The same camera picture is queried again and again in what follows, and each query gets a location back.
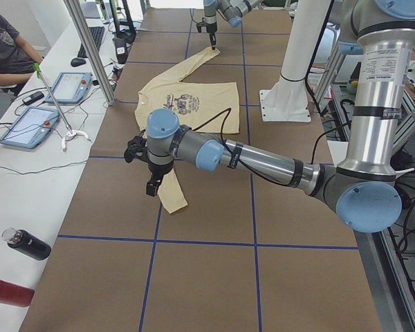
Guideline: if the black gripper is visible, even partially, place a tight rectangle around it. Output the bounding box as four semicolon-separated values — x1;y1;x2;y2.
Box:
124;129;174;196
196;16;217;50

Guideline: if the beige long-sleeve printed shirt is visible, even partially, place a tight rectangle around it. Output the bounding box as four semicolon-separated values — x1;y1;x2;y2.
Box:
135;47;241;215

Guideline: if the reach grabber stick tool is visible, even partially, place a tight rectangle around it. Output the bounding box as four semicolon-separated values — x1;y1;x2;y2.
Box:
33;62;90;152

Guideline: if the black keyboard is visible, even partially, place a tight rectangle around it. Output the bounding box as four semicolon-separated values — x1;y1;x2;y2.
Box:
77;26;106;59

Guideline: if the far blue teach pendant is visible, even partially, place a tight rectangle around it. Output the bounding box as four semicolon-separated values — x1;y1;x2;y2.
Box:
51;72;92;104

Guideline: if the blue teach pendant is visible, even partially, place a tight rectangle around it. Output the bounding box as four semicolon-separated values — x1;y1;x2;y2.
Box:
0;107;59;149
51;72;92;104

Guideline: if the near blue teach pendant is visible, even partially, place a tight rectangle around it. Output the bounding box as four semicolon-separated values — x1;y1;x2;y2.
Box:
0;107;59;149

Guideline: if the black computer mouse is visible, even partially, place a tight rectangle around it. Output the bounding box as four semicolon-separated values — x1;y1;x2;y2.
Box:
70;57;86;68

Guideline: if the black bottle clear cap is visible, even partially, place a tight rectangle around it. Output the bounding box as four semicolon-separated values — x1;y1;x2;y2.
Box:
1;228;51;261

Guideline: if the red bottle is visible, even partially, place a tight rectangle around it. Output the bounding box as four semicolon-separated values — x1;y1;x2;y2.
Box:
0;280;35;307

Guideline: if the seated person grey shirt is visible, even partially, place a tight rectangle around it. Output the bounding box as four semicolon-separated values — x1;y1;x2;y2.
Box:
0;14;43;95

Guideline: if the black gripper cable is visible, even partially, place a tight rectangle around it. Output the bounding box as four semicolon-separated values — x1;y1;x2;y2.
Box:
192;107;250;174

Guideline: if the white central pedestal column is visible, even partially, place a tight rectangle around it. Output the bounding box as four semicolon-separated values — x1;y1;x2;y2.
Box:
260;0;334;122

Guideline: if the aluminium frame post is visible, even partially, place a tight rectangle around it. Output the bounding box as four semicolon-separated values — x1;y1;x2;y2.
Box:
64;0;115;106

